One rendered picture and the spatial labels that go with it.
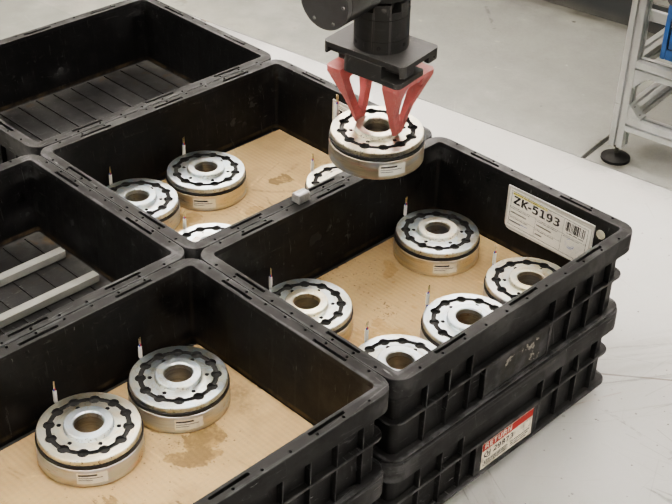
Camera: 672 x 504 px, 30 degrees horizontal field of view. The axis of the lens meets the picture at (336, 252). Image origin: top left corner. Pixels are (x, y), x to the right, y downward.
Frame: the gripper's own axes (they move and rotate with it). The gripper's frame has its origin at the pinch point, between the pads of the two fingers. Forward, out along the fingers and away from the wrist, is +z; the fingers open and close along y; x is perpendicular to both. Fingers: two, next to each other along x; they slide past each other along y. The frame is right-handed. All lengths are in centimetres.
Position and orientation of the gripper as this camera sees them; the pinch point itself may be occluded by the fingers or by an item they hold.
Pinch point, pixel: (378, 119)
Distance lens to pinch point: 135.1
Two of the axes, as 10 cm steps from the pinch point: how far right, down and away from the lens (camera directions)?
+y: 7.9, 3.7, -4.9
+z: -0.1, 8.1, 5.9
